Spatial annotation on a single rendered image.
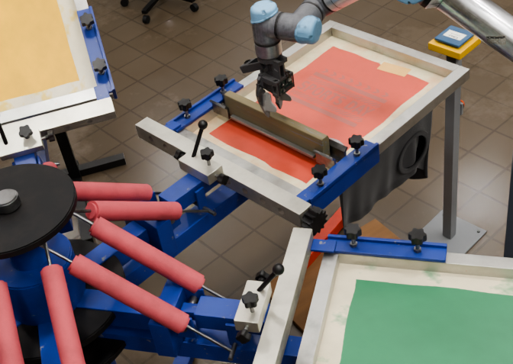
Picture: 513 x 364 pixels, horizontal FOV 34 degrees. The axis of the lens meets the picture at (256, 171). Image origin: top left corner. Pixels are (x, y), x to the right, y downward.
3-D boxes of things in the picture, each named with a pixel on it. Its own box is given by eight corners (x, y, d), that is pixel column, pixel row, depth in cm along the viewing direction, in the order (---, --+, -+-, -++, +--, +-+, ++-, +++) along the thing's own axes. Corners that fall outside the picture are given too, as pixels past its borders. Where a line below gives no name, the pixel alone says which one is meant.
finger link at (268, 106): (272, 125, 243) (273, 97, 238) (258, 118, 247) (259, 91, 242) (280, 122, 245) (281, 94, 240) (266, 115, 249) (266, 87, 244)
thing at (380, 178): (411, 165, 296) (411, 80, 273) (432, 174, 290) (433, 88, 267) (327, 239, 273) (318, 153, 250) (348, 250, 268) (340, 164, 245)
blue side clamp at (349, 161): (366, 155, 248) (365, 136, 244) (379, 161, 245) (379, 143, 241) (299, 210, 233) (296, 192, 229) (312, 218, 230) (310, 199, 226)
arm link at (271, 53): (248, 43, 232) (268, 29, 236) (250, 56, 235) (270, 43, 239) (268, 50, 228) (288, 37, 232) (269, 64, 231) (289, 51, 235)
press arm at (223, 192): (352, 101, 283) (351, 86, 280) (366, 107, 280) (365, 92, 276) (57, 328, 222) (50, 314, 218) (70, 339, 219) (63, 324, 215)
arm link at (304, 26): (327, 4, 224) (290, -1, 229) (309, 26, 217) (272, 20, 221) (329, 30, 229) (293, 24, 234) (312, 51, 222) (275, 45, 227)
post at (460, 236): (442, 210, 360) (446, 15, 299) (486, 232, 347) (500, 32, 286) (411, 239, 349) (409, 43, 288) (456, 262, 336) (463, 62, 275)
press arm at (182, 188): (205, 175, 242) (202, 162, 239) (219, 183, 239) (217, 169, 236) (161, 207, 234) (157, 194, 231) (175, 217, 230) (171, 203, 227)
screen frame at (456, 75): (330, 28, 303) (330, 19, 301) (469, 78, 269) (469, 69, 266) (170, 139, 265) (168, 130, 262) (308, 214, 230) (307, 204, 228)
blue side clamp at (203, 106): (235, 95, 281) (232, 77, 276) (246, 99, 278) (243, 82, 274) (169, 140, 266) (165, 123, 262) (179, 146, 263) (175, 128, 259)
